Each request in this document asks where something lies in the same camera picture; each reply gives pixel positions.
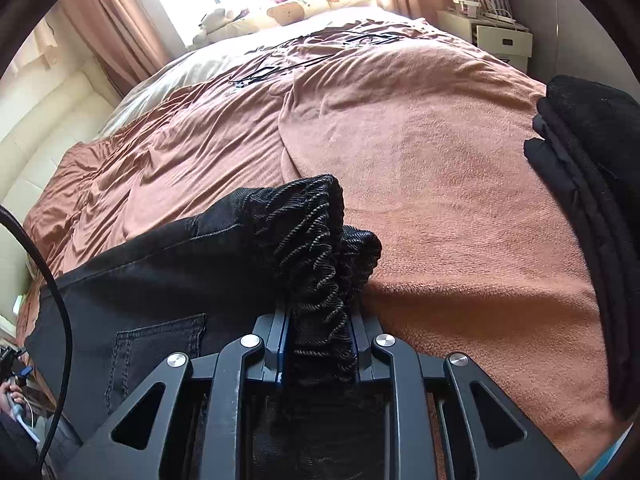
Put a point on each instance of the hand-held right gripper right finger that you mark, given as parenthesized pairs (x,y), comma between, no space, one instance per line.
(365,350)

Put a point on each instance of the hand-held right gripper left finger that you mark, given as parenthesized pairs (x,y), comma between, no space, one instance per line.
(272,345)

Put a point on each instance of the black pants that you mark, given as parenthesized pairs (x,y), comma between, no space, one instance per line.
(175,270)

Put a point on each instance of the brown blanket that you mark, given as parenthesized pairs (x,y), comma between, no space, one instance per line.
(450,210)

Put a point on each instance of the cream leather headboard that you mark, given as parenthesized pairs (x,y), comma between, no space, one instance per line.
(45,125)

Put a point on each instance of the beige quilt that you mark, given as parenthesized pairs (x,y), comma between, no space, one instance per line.
(200,60)

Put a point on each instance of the stack of black folded clothes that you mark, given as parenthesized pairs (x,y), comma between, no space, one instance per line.
(590,160)

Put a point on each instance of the beige hanging cloth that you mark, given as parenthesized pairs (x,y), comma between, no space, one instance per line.
(30,45)

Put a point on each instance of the white nightstand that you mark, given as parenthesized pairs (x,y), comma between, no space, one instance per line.
(502,42)

